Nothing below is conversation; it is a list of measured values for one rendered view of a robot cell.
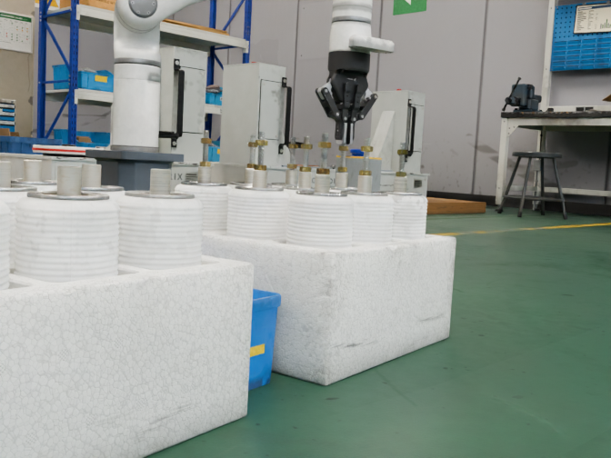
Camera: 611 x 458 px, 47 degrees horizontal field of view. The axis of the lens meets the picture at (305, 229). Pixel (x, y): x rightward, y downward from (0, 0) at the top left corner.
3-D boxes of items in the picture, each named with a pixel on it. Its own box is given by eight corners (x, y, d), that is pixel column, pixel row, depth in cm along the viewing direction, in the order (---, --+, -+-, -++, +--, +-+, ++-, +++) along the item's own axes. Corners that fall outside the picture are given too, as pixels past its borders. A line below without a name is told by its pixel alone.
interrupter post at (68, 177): (50, 199, 68) (51, 164, 68) (71, 199, 70) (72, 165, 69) (65, 201, 66) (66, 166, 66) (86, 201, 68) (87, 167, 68)
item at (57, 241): (-8, 380, 69) (-6, 194, 67) (75, 361, 76) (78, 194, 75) (52, 403, 63) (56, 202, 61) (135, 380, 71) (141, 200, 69)
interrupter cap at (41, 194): (10, 198, 67) (10, 190, 67) (76, 197, 73) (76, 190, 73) (59, 204, 63) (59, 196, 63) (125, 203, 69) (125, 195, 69)
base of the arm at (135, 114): (103, 149, 144) (105, 64, 142) (142, 152, 151) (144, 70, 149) (127, 151, 138) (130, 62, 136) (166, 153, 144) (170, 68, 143)
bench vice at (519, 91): (524, 115, 552) (526, 84, 549) (545, 115, 540) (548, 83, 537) (497, 111, 522) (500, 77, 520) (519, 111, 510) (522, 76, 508)
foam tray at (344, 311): (131, 333, 117) (135, 224, 115) (277, 303, 148) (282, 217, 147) (325, 387, 94) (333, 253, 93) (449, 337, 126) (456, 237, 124)
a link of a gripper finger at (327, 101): (317, 86, 125) (335, 113, 128) (311, 93, 124) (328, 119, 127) (326, 85, 123) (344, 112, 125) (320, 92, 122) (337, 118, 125)
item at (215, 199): (236, 291, 122) (241, 185, 120) (215, 301, 112) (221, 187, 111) (185, 285, 124) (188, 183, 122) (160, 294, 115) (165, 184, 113)
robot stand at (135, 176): (80, 293, 147) (84, 148, 144) (141, 287, 157) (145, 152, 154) (117, 306, 137) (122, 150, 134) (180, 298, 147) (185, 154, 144)
